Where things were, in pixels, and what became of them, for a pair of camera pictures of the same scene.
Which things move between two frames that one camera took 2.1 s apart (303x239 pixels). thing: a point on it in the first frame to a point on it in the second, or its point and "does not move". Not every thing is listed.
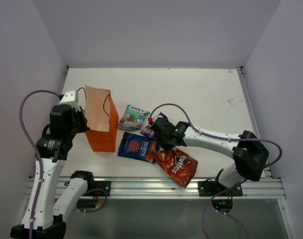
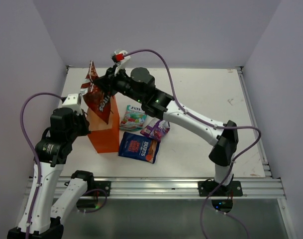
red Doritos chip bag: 182,168 to 97,98
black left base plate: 94,184 does not move
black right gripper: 165,147 to 108,81
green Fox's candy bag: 133,118 does not move
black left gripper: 81,114 does not move
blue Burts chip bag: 137,146 does not move
